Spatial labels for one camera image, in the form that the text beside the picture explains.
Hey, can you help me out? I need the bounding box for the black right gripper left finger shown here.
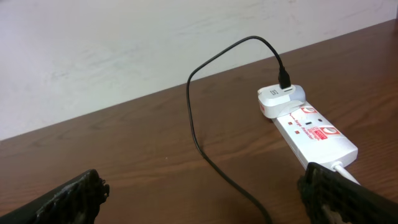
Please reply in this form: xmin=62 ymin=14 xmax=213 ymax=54
xmin=1 ymin=169 xmax=109 ymax=224

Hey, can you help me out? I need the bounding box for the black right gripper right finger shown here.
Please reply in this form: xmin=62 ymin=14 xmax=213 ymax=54
xmin=298 ymin=162 xmax=397 ymax=224

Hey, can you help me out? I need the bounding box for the black USB charging cable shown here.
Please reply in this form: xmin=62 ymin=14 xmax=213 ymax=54
xmin=185 ymin=35 xmax=292 ymax=224

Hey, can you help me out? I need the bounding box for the white power strip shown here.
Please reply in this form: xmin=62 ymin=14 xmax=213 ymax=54
xmin=272 ymin=102 xmax=358 ymax=170

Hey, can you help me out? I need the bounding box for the white power strip cord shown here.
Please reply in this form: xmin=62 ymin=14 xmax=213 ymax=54
xmin=333 ymin=163 xmax=361 ymax=185

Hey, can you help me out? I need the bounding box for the white USB wall charger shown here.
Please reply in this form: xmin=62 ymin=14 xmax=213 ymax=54
xmin=257 ymin=85 xmax=306 ymax=119

